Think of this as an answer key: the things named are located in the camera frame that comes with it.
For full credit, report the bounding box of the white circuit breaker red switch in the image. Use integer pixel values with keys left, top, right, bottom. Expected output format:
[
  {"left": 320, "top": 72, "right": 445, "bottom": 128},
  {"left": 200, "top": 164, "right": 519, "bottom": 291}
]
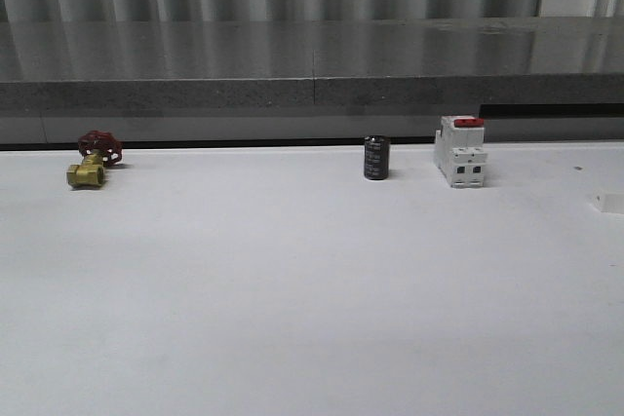
[{"left": 434, "top": 115, "right": 488, "bottom": 188}]

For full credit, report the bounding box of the brass valve with red handwheel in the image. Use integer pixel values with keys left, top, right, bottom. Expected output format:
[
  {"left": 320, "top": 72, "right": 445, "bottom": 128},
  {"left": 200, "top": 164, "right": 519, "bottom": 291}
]
[{"left": 66, "top": 131, "right": 123, "bottom": 188}]

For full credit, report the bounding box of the grey stone bench ledge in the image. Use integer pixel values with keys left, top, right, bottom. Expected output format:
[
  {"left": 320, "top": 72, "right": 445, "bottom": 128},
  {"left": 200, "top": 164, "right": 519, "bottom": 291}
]
[{"left": 1, "top": 18, "right": 623, "bottom": 145}]

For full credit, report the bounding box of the black cylindrical capacitor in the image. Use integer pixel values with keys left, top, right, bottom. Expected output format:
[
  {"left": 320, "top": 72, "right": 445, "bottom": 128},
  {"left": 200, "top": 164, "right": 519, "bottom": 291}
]
[{"left": 363, "top": 135, "right": 390, "bottom": 180}]

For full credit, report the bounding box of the white half-ring pipe clamp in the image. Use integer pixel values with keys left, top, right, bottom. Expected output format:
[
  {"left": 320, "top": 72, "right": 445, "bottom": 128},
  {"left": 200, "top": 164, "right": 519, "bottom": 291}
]
[{"left": 590, "top": 192, "right": 624, "bottom": 215}]

